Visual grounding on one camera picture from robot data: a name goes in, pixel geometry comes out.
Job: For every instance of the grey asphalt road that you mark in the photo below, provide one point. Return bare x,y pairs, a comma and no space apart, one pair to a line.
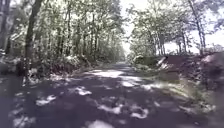
106,96

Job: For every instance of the wood of trees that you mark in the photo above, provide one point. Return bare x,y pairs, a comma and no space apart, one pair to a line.
66,33

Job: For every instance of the row of trees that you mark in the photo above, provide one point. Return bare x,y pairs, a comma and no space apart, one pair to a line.
160,30

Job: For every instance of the leaf-covered earth verge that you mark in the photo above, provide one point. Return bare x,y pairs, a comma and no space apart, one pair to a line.
43,68

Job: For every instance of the leaf-covered earth bank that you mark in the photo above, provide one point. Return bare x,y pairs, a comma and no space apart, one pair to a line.
190,73

